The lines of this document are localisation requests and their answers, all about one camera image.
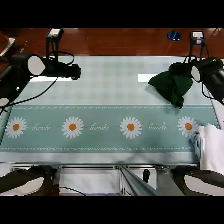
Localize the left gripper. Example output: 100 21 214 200
55 62 82 81

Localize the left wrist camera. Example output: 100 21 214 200
45 28 65 65

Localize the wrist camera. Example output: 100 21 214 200
189 30 210 63
45 28 65 65

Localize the white garment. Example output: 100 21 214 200
195 122 224 176

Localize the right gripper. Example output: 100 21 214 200
168 61 194 78

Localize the dark green garment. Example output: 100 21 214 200
147 70 194 110

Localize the black cable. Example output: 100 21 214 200
0 76 60 115
199 79 216 102

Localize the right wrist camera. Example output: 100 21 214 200
189 30 210 63

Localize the silver frame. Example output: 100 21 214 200
0 161 224 197

